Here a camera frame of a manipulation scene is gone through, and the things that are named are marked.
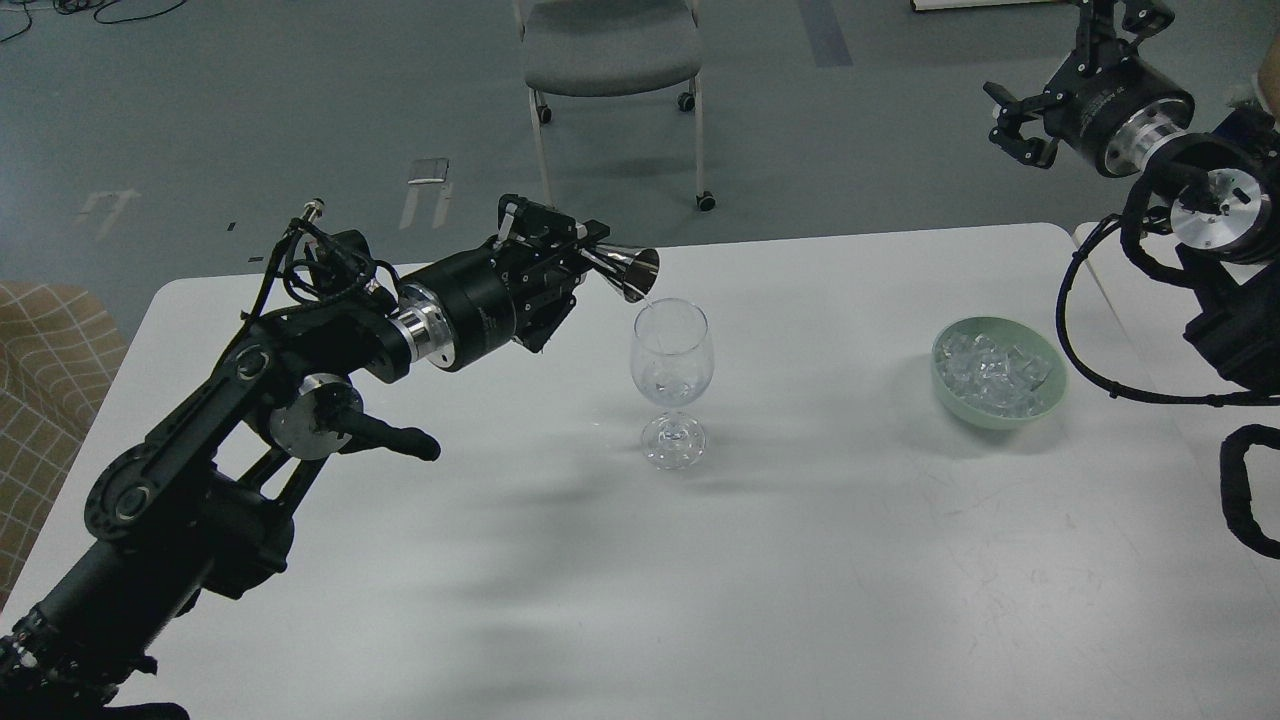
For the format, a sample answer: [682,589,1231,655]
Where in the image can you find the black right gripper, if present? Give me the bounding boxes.
[982,1,1196,178]

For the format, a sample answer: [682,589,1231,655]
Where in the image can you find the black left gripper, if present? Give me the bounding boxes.
[396,193,611,372]

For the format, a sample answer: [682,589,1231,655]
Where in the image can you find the steel double jigger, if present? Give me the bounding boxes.
[579,243,660,304]

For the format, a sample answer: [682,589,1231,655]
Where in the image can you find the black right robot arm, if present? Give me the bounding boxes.
[983,1,1279,407]

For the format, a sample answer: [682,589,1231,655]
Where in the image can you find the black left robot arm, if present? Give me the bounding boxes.
[3,193,659,719]

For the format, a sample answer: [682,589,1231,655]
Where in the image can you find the clear wine glass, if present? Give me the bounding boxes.
[630,299,716,470]

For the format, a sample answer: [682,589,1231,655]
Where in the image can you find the pile of ice cubes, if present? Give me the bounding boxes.
[934,331,1053,418]

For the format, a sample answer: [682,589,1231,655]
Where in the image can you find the metal floor plate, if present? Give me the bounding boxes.
[406,158,449,186]

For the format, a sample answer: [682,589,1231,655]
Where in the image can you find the white chair at right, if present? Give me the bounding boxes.
[1225,35,1279,120]

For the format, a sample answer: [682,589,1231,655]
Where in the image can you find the grey office chair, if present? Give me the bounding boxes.
[512,1,717,211]

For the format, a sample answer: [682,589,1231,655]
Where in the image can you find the green bowl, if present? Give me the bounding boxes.
[931,316,1068,430]

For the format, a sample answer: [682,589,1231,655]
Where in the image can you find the beige checkered armchair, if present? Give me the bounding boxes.
[1,281,128,600]

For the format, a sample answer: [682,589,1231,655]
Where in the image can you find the black floor cables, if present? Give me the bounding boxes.
[0,0,187,44]

